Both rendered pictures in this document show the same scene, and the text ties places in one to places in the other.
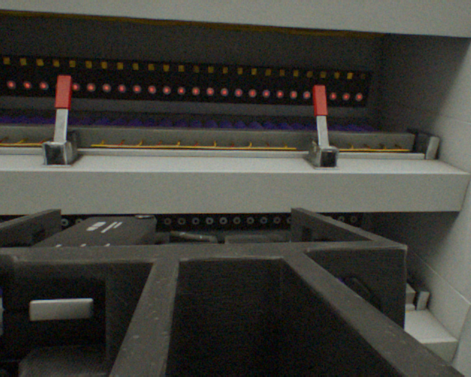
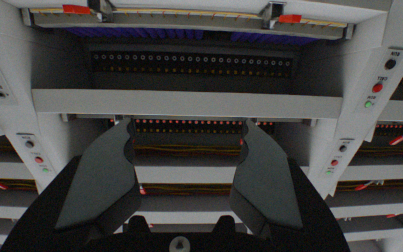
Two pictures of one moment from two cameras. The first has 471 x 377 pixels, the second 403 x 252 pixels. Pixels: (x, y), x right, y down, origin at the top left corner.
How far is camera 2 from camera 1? 0.16 m
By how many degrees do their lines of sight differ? 36
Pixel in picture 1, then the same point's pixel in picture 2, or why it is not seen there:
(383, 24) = not seen: hidden behind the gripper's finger
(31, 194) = (268, 104)
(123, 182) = (224, 110)
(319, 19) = (137, 169)
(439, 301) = (12, 19)
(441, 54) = (78, 151)
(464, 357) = not seen: outside the picture
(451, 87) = (67, 142)
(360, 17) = not seen: hidden behind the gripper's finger
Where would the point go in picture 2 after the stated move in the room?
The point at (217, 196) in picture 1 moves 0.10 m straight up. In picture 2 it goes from (176, 101) to (178, 144)
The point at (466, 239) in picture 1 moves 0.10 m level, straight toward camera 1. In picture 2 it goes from (17, 74) to (9, 86)
